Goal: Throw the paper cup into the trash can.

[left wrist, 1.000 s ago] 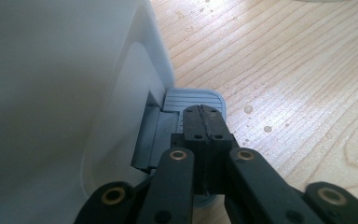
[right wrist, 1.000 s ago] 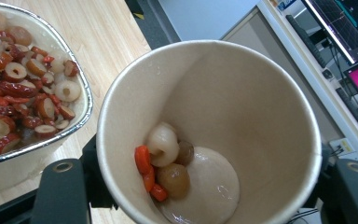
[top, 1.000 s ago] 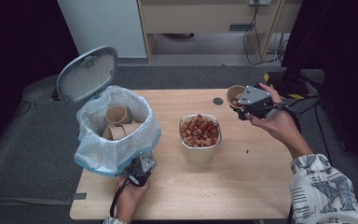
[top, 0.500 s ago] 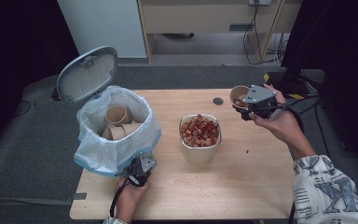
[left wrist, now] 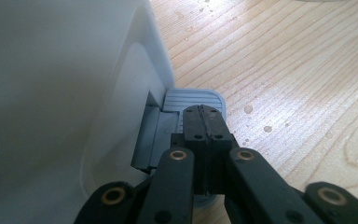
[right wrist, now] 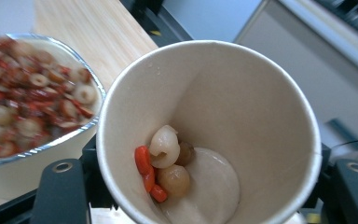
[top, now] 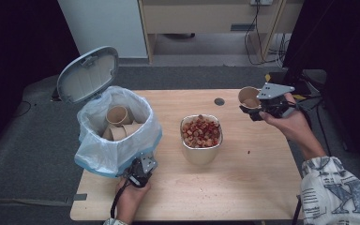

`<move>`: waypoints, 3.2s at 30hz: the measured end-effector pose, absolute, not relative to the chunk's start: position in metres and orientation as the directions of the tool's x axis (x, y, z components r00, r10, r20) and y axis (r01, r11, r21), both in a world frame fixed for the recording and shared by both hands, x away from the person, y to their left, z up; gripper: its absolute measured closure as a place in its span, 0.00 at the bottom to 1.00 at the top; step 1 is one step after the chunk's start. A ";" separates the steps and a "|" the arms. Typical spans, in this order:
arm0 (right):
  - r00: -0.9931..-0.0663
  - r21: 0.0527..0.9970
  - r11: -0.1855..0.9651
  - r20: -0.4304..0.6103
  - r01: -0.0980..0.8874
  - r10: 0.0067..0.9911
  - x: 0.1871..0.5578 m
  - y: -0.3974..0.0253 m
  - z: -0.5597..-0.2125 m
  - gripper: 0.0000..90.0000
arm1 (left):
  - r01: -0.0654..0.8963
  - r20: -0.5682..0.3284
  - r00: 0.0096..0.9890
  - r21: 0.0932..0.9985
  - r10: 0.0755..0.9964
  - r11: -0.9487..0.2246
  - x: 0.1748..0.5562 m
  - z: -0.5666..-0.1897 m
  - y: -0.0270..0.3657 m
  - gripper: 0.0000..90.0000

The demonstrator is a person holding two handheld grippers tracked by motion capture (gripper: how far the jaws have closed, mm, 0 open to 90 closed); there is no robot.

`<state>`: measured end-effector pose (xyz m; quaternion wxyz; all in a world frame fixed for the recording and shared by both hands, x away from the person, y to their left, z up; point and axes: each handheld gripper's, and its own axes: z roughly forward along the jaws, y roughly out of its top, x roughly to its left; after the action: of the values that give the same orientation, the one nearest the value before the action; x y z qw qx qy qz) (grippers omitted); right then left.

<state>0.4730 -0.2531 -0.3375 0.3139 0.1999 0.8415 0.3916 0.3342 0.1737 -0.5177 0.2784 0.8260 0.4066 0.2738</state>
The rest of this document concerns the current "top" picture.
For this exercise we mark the light wooden desk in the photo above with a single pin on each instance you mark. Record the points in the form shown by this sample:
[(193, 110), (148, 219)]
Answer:
[(200, 15)]

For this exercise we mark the grey round table grommet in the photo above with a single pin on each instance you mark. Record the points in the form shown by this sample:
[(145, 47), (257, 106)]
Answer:
[(219, 101)]

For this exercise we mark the brown paper cup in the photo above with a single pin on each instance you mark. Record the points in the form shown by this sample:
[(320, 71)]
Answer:
[(117, 115), (132, 128), (115, 133), (248, 97)]

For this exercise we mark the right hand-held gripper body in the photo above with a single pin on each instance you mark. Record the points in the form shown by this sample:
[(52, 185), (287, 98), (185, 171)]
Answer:
[(275, 100)]

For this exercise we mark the pile of red fruit pieces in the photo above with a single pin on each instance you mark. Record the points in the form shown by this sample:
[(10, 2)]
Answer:
[(201, 131)]

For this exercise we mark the grey tape strip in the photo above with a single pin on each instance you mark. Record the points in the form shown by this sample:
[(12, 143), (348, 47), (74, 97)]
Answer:
[(80, 197)]

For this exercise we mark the metal container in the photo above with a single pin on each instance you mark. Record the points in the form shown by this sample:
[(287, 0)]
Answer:
[(200, 154)]

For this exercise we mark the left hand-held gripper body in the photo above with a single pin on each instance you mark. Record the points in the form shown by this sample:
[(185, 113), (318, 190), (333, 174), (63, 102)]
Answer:
[(143, 170)]

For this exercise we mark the white cabinet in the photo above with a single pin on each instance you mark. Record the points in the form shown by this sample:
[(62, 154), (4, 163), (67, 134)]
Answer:
[(106, 25)]

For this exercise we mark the dark curtain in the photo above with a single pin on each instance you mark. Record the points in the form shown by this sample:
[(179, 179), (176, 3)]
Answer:
[(340, 47), (18, 47)]

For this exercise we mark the person's right hand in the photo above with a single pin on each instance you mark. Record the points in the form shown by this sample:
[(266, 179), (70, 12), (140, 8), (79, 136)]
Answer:
[(289, 125)]

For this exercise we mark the white grey trash can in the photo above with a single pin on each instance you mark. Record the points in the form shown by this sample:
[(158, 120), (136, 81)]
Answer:
[(106, 156)]

